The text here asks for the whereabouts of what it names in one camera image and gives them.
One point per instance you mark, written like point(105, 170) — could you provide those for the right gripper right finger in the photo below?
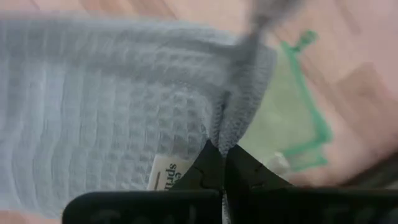
point(280, 205)

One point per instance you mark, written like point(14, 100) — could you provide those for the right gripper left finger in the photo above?
point(174, 208)

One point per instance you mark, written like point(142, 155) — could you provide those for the pale green towel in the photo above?
point(280, 118)

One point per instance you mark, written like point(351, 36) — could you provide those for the grey waffle towel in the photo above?
point(93, 109)

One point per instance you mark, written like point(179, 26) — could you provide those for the cream printed towel label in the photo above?
point(164, 172)

